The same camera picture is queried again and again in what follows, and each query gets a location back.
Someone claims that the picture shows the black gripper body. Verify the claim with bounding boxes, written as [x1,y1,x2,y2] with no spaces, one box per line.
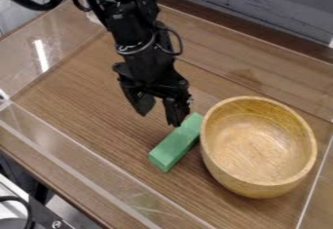
[111,39,192,102]

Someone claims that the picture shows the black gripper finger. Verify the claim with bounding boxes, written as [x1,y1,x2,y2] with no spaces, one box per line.
[121,86,156,116]
[163,95,192,128]

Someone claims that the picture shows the green rectangular block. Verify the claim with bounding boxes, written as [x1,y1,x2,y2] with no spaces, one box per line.
[148,113,203,172]

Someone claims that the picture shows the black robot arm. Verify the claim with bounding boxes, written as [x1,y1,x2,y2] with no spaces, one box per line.
[85,0,191,127]

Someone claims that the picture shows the brown wooden bowl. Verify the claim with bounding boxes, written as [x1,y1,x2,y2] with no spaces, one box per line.
[200,96,316,199]

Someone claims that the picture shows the clear acrylic front wall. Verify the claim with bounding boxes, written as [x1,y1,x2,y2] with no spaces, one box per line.
[0,101,215,229]

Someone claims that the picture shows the black metal table frame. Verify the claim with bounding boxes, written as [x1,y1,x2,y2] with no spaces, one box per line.
[0,153,73,229]

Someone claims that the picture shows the black cable lower left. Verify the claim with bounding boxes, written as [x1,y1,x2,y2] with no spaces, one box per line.
[0,195,34,229]

